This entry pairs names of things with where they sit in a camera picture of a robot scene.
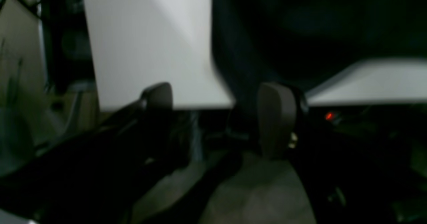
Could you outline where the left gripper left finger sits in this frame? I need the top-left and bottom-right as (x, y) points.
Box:
(1, 82), (173, 224)

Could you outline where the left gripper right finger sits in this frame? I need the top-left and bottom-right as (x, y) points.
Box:
(257, 82), (427, 224)

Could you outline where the black t-shirt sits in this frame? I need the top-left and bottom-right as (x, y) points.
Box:
(210, 0), (427, 144)

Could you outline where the black power strip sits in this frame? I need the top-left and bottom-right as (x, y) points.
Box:
(308, 104), (427, 142)

